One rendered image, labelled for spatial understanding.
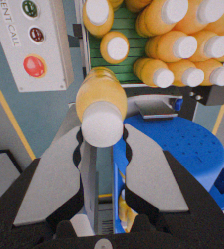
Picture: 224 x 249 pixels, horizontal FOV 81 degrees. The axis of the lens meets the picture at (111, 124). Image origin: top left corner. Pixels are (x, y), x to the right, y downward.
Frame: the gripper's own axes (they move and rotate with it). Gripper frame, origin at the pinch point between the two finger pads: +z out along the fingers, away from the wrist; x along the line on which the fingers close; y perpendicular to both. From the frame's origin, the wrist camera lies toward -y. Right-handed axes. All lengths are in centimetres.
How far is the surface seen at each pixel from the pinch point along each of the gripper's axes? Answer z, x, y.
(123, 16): 37.8, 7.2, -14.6
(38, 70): 16.6, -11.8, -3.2
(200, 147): 12.2, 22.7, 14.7
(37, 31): 16.6, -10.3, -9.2
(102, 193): 128, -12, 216
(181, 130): 20.2, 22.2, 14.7
